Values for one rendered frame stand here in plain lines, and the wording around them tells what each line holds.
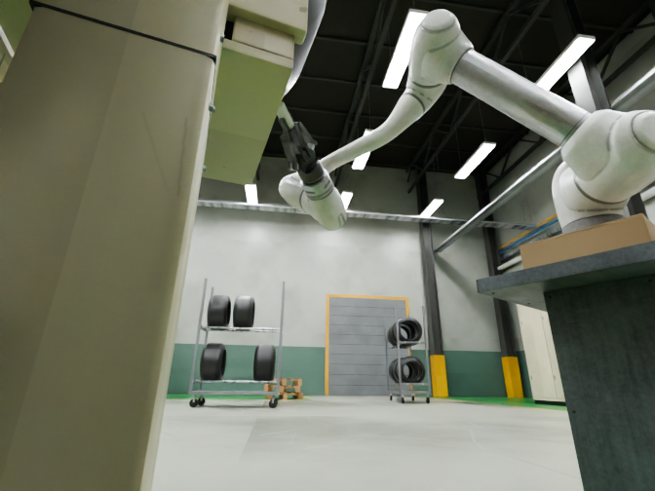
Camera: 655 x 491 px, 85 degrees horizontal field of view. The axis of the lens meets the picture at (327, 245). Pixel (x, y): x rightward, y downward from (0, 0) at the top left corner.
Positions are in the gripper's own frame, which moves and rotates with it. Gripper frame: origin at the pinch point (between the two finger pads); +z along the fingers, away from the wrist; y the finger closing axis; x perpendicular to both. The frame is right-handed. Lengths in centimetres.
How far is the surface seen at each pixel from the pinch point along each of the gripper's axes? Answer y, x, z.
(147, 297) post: 62, -48, 24
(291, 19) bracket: 17.6, -29.3, 25.1
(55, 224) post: 61, -43, 29
